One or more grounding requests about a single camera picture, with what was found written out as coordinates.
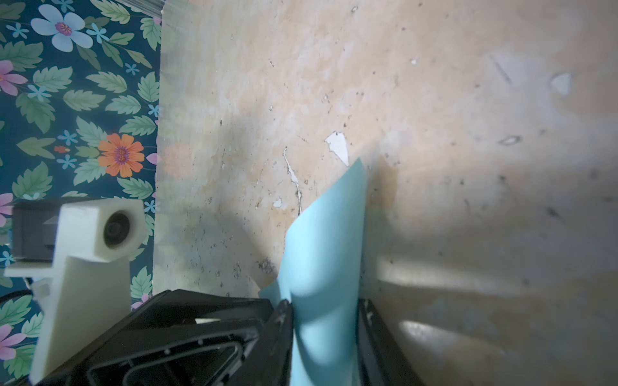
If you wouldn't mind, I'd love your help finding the light blue square paper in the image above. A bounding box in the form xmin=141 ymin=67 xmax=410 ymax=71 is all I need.
xmin=259 ymin=161 xmax=368 ymax=385

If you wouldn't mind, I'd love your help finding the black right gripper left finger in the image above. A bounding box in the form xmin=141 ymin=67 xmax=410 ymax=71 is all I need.
xmin=39 ymin=289 xmax=294 ymax=385

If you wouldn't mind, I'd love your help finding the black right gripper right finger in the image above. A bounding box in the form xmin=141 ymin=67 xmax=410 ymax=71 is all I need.
xmin=357 ymin=299 xmax=425 ymax=386

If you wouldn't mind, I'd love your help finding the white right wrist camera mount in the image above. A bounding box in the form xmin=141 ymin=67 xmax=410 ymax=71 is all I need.
xmin=5 ymin=197 xmax=146 ymax=384

